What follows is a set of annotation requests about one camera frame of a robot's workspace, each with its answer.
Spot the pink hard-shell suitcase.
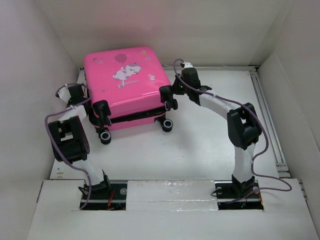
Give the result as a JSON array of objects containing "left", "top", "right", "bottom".
[{"left": 83, "top": 46, "right": 178, "bottom": 145}]

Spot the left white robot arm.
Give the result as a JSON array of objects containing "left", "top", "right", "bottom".
[{"left": 44, "top": 83, "right": 112, "bottom": 199}]

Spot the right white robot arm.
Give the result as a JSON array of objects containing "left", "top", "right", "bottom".
[{"left": 173, "top": 67, "right": 264, "bottom": 198}]

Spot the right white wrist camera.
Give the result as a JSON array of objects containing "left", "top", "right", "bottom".
[{"left": 180, "top": 61, "right": 194, "bottom": 69}]

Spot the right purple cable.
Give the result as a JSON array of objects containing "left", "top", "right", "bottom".
[{"left": 173, "top": 59, "right": 293, "bottom": 205}]

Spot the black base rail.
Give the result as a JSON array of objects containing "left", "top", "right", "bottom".
[{"left": 78, "top": 182, "right": 264, "bottom": 211}]

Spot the aluminium frame rail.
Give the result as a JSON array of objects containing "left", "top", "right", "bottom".
[{"left": 249, "top": 66, "right": 307, "bottom": 201}]

